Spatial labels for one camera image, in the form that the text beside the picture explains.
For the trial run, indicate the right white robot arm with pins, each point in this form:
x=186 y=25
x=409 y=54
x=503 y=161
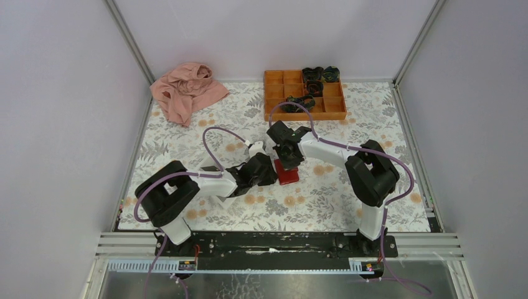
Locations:
x=370 y=171

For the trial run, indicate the pink crumpled cloth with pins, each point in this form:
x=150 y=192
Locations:
x=188 y=88

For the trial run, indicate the red card holder wallet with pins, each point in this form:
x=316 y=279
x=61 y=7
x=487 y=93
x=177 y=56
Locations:
x=285 y=176

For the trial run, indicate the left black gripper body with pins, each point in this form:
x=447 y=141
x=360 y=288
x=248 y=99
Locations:
x=267 y=178

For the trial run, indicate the white plastic card box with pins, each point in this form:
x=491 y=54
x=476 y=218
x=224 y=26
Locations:
x=215 y=184

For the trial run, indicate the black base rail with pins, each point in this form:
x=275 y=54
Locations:
x=317 y=251

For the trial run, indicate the floral table mat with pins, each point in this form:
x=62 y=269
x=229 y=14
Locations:
x=322 y=199

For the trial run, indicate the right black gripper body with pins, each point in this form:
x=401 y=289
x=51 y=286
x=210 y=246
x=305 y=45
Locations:
x=287 y=162

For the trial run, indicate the dark rolled belt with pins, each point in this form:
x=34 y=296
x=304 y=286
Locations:
x=314 y=88

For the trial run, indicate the green rolled belt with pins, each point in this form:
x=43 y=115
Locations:
x=330 y=74

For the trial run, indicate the camouflage rolled belt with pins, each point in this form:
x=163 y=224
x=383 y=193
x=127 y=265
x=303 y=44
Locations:
x=298 y=104

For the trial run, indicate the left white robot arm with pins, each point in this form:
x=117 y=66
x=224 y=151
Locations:
x=165 y=195

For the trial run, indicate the black rolled belt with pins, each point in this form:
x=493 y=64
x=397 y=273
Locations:
x=312 y=74

